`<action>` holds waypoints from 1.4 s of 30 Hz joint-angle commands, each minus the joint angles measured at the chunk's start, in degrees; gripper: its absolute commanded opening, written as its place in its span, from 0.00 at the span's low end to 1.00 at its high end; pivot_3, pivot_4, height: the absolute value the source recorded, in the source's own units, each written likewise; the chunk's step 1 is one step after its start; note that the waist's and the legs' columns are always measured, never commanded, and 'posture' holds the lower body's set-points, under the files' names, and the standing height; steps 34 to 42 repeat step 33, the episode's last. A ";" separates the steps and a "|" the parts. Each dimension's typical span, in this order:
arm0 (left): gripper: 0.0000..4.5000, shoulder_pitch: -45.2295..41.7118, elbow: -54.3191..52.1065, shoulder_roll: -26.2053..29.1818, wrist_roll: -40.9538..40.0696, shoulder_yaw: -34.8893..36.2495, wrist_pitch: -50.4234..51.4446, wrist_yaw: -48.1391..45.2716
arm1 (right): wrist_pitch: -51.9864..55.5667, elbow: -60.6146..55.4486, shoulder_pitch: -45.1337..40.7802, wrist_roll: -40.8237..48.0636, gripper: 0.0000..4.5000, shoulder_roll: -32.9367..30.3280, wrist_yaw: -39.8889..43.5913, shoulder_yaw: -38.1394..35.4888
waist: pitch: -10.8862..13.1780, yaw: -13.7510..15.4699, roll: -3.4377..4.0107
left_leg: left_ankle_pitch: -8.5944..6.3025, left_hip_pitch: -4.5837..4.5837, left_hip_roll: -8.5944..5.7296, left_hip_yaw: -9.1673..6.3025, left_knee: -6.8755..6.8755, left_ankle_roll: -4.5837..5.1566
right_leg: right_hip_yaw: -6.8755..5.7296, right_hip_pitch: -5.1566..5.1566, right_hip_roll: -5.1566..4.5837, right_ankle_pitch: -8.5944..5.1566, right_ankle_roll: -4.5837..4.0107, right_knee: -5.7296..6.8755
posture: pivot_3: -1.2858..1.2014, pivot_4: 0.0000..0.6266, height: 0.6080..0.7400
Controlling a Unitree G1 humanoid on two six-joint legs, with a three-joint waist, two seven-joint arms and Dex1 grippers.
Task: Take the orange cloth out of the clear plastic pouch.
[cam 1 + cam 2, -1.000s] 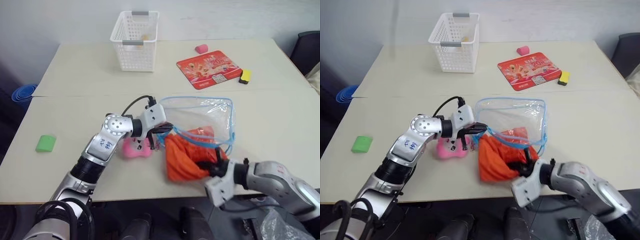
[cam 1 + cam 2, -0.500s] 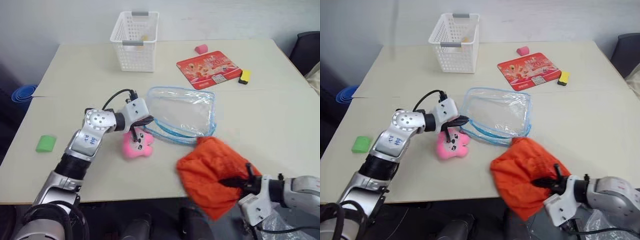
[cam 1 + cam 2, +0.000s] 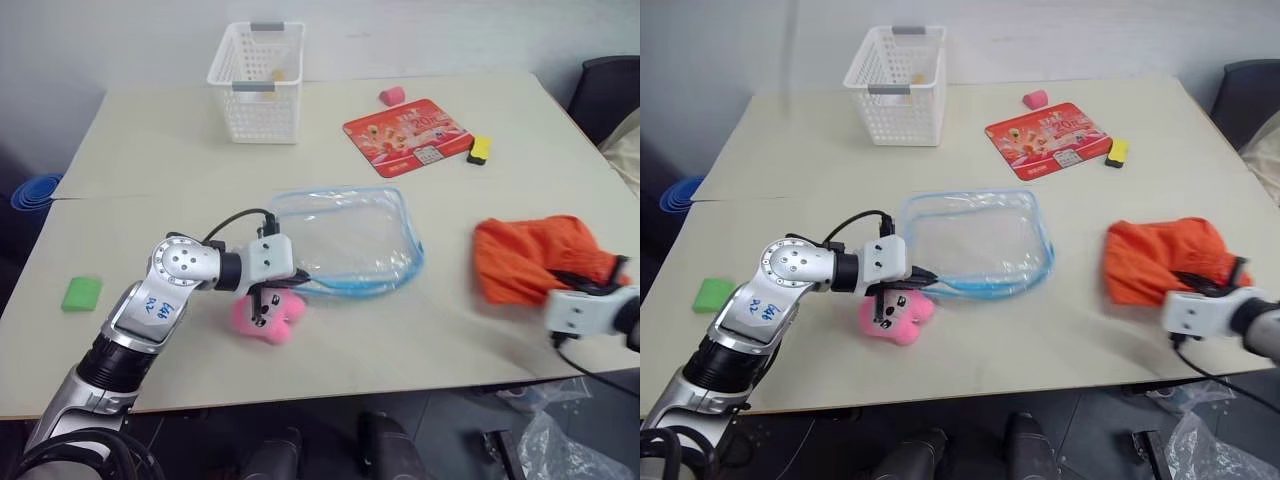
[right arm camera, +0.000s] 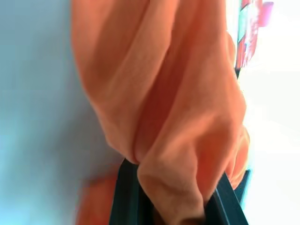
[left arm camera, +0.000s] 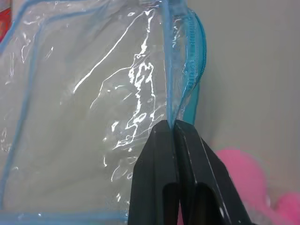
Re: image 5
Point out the red snack packet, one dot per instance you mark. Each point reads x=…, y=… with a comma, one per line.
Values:
x=4, y=16

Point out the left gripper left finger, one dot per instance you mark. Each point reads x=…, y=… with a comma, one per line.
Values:
x=154, y=178

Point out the clear pouch with orange cloth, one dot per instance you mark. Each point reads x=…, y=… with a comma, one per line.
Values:
x=70, y=117

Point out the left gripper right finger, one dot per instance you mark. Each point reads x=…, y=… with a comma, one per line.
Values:
x=204, y=187

